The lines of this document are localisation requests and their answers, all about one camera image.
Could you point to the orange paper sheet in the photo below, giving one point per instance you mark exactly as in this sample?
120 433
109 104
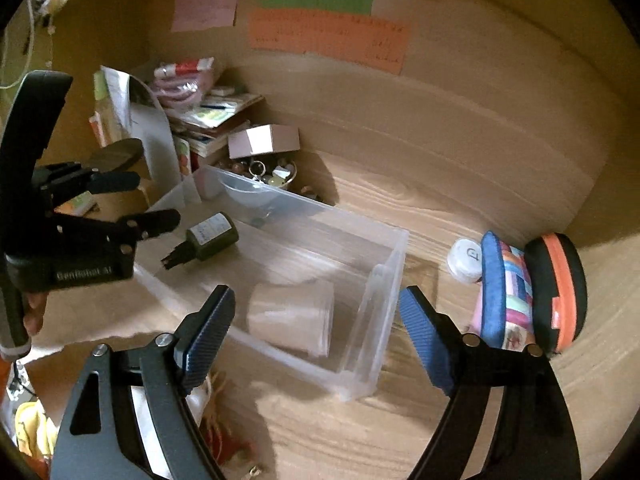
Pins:
354 38

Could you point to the left hand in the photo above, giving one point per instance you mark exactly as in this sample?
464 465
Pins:
34 313

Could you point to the stack of books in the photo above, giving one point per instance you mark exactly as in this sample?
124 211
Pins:
201 132

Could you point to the pink cable package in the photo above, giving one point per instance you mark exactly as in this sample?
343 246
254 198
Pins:
184 84

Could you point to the black orange zipper case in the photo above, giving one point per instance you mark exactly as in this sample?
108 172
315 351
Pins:
560 294

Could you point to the pink sticky note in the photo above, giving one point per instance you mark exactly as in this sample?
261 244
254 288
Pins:
197 15

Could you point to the small pink cardboard box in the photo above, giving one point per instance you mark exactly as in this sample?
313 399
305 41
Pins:
263 140

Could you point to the brown jar with lid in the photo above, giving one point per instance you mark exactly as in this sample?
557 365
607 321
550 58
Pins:
123 155

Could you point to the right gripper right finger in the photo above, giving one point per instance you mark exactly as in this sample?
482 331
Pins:
533 438

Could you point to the blue patchwork pouch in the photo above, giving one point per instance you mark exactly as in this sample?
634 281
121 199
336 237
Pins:
503 317

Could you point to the clear glass bowl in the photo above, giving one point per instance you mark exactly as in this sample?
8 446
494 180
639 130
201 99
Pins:
248 193

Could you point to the clear plastic storage bin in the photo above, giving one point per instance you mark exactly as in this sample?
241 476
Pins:
293 241

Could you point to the frosted white plastic cup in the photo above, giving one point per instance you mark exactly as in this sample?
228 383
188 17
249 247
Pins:
296 317

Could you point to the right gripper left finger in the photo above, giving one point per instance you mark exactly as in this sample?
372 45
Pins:
99 436

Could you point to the green paper strip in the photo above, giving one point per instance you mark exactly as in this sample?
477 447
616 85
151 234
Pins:
363 7

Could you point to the white round jar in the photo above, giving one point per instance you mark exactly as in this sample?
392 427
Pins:
464 261

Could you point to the bowl of trinkets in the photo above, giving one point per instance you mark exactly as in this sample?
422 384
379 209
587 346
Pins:
279 171

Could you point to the dark green dropper bottle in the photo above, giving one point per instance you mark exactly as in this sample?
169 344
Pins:
204 240

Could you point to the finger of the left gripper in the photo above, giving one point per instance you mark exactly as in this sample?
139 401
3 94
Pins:
93 234
70 179

